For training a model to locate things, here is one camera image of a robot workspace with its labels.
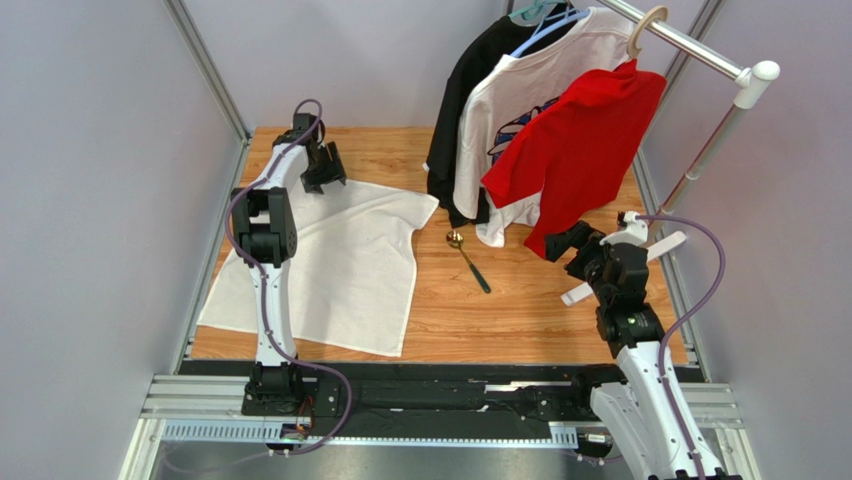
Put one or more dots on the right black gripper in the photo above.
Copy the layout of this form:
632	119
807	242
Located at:
572	239

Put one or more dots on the wooden hanger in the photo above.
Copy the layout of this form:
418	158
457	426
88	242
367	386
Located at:
659	12

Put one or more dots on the blue hanger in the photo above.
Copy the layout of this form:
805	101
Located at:
549	25

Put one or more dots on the teal hanger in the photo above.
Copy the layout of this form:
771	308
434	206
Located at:
533	13

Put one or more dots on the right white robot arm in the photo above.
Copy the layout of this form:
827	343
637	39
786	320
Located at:
639	359

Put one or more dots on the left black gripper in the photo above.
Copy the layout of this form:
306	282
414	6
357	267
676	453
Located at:
332	155

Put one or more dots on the white flower print t-shirt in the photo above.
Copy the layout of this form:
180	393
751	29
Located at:
516	92

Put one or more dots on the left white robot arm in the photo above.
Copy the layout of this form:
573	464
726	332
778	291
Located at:
264	235

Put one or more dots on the white cloth napkin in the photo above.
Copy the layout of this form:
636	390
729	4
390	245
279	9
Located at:
354	273

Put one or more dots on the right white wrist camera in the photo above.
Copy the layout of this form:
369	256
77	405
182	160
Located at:
631	229

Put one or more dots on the red t-shirt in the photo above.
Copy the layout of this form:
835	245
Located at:
576	153

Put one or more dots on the gold spoon green handle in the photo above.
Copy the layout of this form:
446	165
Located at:
456	241

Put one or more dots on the black t-shirt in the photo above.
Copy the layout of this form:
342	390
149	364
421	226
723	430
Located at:
475	64

